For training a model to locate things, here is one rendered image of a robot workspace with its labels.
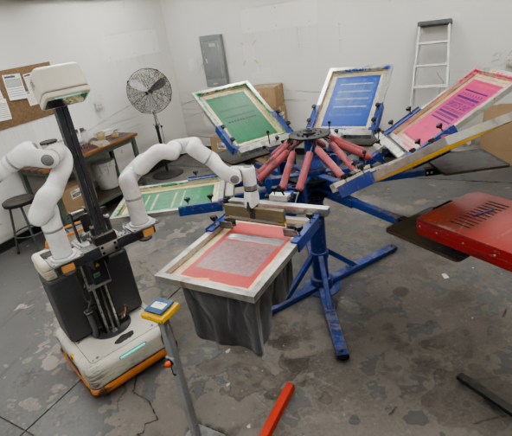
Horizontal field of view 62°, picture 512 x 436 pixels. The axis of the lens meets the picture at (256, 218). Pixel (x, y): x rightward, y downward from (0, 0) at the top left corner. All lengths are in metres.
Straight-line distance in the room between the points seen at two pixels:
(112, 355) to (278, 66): 4.96
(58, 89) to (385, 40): 4.80
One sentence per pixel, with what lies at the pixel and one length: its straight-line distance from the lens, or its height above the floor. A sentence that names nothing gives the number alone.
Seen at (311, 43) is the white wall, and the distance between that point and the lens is 6.50.
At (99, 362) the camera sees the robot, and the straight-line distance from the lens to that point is 3.00.
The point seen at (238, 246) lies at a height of 0.96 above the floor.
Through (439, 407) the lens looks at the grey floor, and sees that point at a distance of 2.81.
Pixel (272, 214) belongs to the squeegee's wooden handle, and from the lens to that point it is 2.35.
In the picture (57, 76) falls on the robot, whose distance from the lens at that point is 2.09.
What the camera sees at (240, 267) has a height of 0.96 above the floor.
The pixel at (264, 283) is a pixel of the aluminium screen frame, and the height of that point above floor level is 0.99.
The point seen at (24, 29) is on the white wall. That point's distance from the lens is 6.08.
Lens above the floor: 2.11
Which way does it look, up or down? 25 degrees down
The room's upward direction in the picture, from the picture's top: 9 degrees counter-clockwise
